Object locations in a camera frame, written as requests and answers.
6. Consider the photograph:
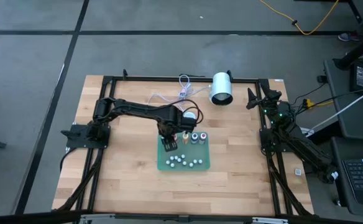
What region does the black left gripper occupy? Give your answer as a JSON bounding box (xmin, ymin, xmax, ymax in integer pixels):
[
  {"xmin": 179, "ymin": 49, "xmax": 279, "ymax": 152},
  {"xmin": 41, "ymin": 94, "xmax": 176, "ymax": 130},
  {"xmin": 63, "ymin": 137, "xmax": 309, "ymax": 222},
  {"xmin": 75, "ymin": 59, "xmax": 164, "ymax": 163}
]
[{"xmin": 156, "ymin": 104, "xmax": 203, "ymax": 153}]

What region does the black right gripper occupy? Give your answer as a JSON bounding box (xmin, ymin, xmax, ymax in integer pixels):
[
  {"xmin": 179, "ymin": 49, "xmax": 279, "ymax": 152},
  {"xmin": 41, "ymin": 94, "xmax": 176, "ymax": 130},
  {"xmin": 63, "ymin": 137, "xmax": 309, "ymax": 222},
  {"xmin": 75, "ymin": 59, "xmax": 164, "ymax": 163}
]
[{"xmin": 246, "ymin": 82, "xmax": 293, "ymax": 119}]

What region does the white cylindrical device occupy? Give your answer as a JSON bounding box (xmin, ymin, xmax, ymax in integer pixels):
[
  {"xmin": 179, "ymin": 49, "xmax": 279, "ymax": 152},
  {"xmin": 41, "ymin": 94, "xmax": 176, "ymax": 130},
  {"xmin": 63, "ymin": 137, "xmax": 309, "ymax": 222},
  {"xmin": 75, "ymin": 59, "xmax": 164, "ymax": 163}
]
[{"xmin": 208, "ymin": 72, "xmax": 234, "ymax": 106}]

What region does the translucent green plastic bin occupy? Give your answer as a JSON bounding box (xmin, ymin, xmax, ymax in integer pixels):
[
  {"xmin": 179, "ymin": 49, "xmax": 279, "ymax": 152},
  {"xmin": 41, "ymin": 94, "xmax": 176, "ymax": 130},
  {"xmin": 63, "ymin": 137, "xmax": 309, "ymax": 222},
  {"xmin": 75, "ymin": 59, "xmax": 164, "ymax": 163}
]
[{"xmin": 157, "ymin": 132, "xmax": 211, "ymax": 172}]

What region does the yellow power plug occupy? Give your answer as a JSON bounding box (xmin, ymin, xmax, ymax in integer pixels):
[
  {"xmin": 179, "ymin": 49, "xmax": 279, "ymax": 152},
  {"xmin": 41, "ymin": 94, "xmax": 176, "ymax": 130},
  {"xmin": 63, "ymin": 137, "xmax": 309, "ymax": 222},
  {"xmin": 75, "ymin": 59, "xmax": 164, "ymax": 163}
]
[{"xmin": 304, "ymin": 98, "xmax": 333, "ymax": 109}]

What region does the white rod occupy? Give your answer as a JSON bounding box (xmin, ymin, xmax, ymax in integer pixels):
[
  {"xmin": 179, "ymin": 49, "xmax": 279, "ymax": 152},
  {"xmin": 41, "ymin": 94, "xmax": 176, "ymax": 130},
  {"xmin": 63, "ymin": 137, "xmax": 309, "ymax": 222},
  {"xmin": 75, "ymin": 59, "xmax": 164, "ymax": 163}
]
[{"xmin": 305, "ymin": 83, "xmax": 363, "ymax": 135}]

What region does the grey cart top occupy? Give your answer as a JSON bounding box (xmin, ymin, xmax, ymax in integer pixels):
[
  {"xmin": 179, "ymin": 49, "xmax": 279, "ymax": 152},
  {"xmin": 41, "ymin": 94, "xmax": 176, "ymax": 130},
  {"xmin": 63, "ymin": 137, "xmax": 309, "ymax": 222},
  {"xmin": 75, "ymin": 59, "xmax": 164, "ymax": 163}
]
[{"xmin": 323, "ymin": 58, "xmax": 363, "ymax": 141}]

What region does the black power adapter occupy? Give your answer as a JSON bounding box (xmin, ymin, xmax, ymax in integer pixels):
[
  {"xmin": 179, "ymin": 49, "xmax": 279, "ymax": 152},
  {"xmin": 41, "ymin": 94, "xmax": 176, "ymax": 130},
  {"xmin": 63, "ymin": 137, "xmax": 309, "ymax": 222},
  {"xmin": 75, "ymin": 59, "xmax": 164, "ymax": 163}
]
[{"xmin": 349, "ymin": 61, "xmax": 363, "ymax": 92}]

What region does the black stand leg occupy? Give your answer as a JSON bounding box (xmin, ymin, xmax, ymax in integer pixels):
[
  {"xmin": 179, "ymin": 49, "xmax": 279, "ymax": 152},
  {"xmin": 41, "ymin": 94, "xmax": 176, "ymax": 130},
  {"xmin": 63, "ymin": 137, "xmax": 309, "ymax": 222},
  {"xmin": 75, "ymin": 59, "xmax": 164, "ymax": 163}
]
[{"xmin": 333, "ymin": 0, "xmax": 363, "ymax": 71}]

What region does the person's shoe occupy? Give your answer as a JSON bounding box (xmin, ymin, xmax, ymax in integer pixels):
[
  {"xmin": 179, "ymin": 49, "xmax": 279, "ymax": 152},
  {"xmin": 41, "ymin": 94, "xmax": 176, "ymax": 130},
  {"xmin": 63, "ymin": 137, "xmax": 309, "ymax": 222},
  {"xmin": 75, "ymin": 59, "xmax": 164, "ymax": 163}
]
[{"xmin": 338, "ymin": 32, "xmax": 361, "ymax": 42}]

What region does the black horizontal bar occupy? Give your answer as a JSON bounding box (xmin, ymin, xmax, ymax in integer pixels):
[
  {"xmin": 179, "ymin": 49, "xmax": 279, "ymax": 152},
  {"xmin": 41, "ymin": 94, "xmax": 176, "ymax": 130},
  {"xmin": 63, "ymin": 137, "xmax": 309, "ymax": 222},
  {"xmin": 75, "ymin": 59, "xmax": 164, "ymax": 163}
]
[{"xmin": 0, "ymin": 208, "xmax": 363, "ymax": 224}]

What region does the thin white cable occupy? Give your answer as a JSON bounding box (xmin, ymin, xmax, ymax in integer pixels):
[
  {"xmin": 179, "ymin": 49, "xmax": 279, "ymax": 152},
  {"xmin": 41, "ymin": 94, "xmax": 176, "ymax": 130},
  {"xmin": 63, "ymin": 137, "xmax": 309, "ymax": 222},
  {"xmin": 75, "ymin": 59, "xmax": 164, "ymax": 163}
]
[{"xmin": 147, "ymin": 73, "xmax": 215, "ymax": 108}]

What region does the black aluminium table frame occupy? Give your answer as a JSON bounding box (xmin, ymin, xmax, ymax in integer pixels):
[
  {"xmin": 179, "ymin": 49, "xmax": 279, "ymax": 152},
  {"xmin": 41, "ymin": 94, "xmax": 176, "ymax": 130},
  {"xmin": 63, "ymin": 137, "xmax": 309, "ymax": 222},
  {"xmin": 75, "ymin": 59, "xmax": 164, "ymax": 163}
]
[{"xmin": 52, "ymin": 68, "xmax": 315, "ymax": 218}]

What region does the yellow extension cable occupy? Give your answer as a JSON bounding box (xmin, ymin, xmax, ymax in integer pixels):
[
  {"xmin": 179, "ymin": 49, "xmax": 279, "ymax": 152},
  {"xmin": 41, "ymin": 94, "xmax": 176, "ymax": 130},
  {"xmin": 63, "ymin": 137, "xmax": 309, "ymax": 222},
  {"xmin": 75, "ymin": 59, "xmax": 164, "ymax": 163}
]
[{"xmin": 258, "ymin": 0, "xmax": 341, "ymax": 36}]

